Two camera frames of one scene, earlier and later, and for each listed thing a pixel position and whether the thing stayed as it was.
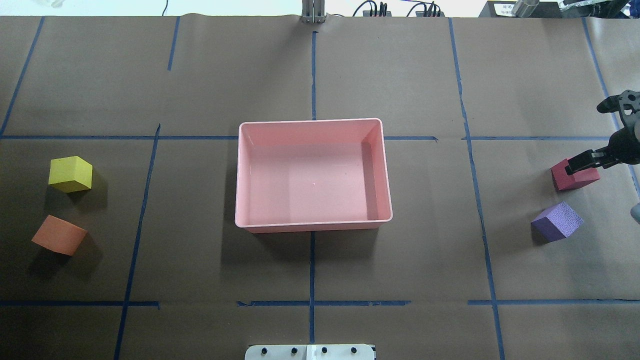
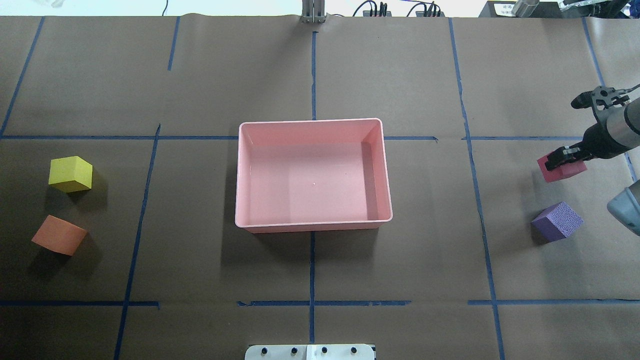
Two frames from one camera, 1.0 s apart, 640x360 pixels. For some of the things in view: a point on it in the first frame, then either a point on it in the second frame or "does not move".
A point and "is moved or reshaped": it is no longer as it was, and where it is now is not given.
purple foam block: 556,222 does not move
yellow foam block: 70,174 does not move
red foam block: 562,181 is moved or reshaped
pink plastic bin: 315,175 does not move
